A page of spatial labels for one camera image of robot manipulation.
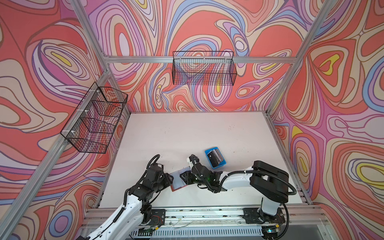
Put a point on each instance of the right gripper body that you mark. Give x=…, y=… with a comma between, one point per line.
x=203, y=182

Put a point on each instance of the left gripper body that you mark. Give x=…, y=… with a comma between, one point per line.
x=163, y=182

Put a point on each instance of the red leather card holder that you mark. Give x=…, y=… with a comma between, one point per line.
x=177, y=181

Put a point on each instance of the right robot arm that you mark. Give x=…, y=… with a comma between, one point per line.
x=271, y=182

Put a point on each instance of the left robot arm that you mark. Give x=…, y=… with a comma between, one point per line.
x=136, y=207

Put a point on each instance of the blue plastic card tray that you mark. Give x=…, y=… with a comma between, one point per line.
x=215, y=157

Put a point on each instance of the dark credit card stack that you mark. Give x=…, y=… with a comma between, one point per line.
x=216, y=157

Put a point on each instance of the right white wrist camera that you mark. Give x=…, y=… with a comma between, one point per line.
x=193, y=160

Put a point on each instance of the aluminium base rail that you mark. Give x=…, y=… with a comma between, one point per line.
x=306, y=222

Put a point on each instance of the black wire basket left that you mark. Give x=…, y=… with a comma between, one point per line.
x=91, y=127

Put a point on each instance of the black wire basket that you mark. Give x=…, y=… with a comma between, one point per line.
x=91, y=127
x=208, y=68

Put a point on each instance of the black wire basket back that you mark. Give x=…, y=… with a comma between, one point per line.
x=208, y=68

